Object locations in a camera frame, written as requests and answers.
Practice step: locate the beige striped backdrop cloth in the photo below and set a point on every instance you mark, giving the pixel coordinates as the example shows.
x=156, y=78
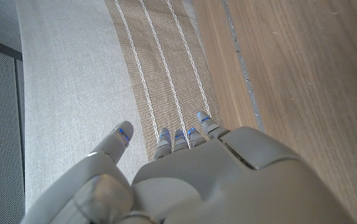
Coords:
x=78, y=77

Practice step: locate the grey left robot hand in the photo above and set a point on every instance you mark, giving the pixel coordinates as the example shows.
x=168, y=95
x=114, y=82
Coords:
x=228, y=180

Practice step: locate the grey tape outline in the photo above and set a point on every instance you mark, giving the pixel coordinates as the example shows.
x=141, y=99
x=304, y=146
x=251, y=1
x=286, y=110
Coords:
x=243, y=62

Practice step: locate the dark perforated wall panel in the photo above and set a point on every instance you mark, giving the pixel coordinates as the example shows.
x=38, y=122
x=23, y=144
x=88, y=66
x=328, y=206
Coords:
x=0, y=140

